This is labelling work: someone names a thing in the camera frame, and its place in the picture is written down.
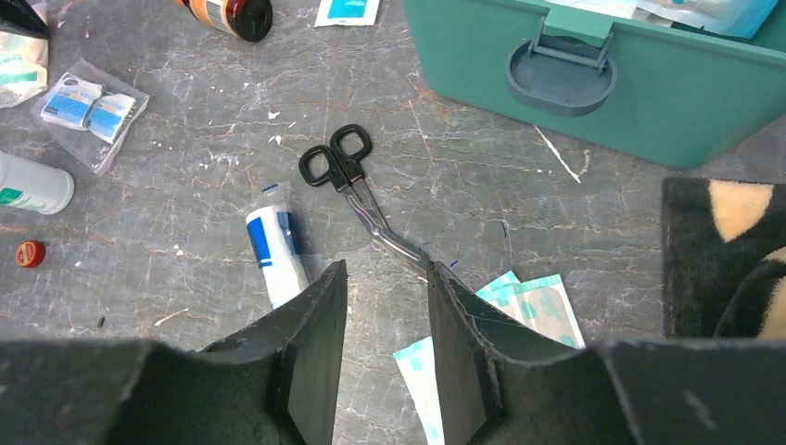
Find white pill bottle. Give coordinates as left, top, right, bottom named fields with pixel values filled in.
left=1, top=152, right=74, bottom=215

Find small red balm tin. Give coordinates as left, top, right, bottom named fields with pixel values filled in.
left=15, top=240, right=45, bottom=268

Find black handled scissors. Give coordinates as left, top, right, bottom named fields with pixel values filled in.
left=298, top=123, right=432, bottom=283

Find black floral cloth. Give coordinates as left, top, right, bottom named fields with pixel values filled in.
left=661, top=177, right=785, bottom=340

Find teal bandage strips stack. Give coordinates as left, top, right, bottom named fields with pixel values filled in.
left=394, top=264, right=583, bottom=444

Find white blue ointment tube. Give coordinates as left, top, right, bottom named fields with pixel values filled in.
left=246, top=182, right=310, bottom=310

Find small teal wipe sachet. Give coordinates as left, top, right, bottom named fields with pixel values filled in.
left=314, top=0, right=380, bottom=27

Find brown medicine bottle orange cap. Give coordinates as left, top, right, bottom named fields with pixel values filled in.
left=176, top=0, right=273, bottom=43

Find green print gauze bag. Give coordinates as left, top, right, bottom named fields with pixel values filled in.
left=1, top=1, right=51, bottom=108

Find green medicine kit box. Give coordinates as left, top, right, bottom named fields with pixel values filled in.
left=403, top=1, right=785, bottom=169

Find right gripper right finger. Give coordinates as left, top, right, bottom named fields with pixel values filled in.
left=427, top=261, right=786, bottom=445

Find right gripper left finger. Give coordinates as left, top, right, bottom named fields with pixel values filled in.
left=1, top=261, right=348, bottom=444

